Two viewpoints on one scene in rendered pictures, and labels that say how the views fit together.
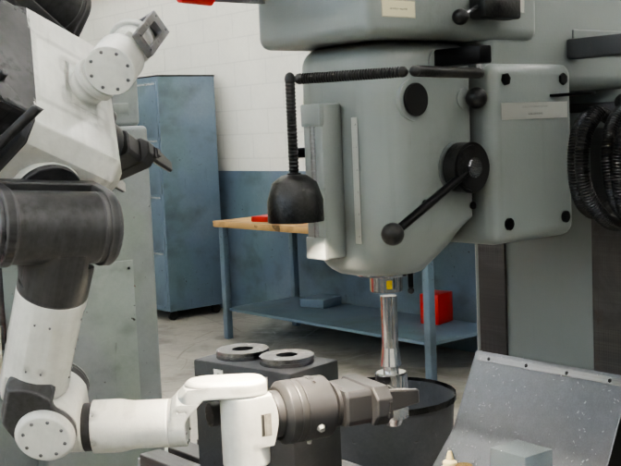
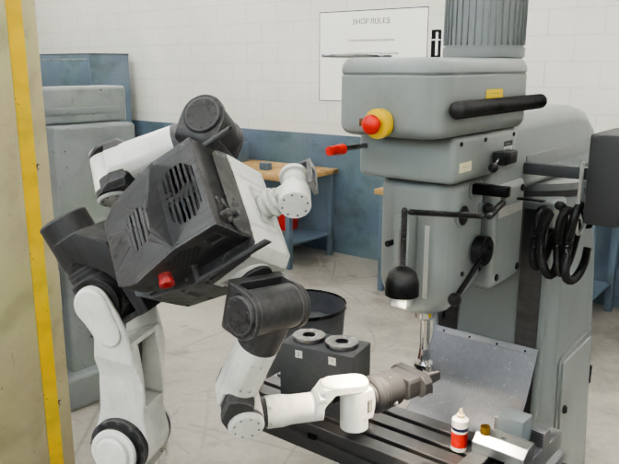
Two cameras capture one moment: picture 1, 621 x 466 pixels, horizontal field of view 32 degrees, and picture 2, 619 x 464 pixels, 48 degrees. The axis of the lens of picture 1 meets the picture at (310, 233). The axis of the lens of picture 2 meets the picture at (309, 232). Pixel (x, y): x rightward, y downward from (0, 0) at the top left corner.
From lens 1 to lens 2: 0.63 m
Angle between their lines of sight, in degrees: 15
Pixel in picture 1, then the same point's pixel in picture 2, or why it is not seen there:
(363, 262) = (425, 307)
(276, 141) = (174, 102)
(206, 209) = not seen: hidden behind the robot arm
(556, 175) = (515, 243)
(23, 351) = (241, 380)
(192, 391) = (330, 391)
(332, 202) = not seen: hidden behind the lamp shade
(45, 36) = (239, 173)
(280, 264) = not seen: hidden behind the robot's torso
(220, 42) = (132, 30)
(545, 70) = (516, 184)
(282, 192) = (400, 281)
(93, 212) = (296, 301)
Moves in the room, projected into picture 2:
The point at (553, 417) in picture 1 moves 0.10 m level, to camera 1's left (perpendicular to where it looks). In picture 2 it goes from (489, 369) to (456, 373)
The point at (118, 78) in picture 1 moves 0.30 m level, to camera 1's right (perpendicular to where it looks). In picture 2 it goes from (299, 209) to (438, 203)
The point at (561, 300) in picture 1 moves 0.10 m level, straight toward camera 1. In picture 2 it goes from (496, 303) to (505, 315)
